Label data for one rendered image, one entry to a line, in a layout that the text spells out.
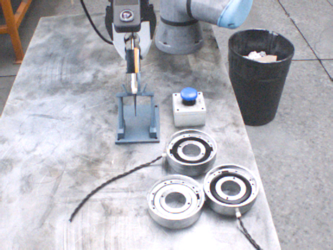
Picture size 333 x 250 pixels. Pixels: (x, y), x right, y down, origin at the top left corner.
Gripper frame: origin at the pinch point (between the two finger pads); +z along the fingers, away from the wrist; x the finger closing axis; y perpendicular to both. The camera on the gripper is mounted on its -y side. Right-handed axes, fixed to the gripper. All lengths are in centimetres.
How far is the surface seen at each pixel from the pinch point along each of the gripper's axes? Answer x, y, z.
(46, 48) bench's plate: 31, 39, 20
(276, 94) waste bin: -63, 89, 80
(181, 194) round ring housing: -8.6, -21.2, 17.4
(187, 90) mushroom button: -11.2, 4.2, 12.3
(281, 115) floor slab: -71, 96, 100
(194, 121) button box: -12.7, 0.5, 18.2
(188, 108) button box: -11.2, 1.7, 15.3
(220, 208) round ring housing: -15.6, -25.2, 16.7
